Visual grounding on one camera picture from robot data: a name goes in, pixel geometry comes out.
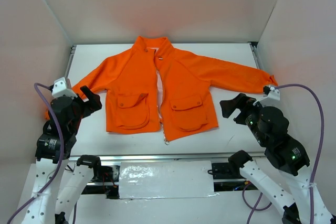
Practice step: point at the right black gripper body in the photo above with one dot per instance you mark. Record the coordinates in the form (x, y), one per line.
(247, 109)

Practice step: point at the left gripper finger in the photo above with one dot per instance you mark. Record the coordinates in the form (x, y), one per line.
(90, 96)
(91, 106)

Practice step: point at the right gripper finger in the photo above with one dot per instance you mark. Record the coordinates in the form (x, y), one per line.
(245, 117)
(229, 106)

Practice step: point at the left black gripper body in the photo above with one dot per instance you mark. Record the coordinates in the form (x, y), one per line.
(81, 102)

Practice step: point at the orange zip jacket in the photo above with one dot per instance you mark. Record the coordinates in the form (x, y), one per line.
(154, 86)

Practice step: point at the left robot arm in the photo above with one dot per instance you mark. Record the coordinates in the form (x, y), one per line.
(49, 203)

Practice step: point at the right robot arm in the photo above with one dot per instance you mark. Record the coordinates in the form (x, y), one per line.
(302, 203)

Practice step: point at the white foil-edged panel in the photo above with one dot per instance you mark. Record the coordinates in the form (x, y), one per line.
(157, 180)

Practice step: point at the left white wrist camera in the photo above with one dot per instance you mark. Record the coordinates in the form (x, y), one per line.
(62, 87)

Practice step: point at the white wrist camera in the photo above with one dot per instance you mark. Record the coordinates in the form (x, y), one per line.
(62, 87)
(271, 97)

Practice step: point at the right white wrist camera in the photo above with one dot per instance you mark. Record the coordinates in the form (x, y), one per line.
(271, 97)

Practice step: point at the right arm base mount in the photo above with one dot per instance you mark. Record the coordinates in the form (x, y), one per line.
(224, 179)

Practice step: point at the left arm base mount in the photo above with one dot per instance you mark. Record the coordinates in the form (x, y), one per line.
(106, 183)

